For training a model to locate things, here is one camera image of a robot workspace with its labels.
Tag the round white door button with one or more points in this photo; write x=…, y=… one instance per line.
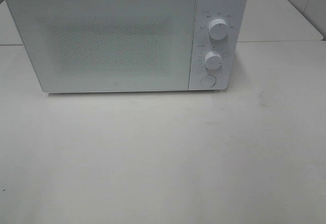
x=208, y=81

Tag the white microwave door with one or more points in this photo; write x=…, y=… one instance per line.
x=107, y=45

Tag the white microwave oven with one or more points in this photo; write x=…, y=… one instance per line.
x=219, y=2

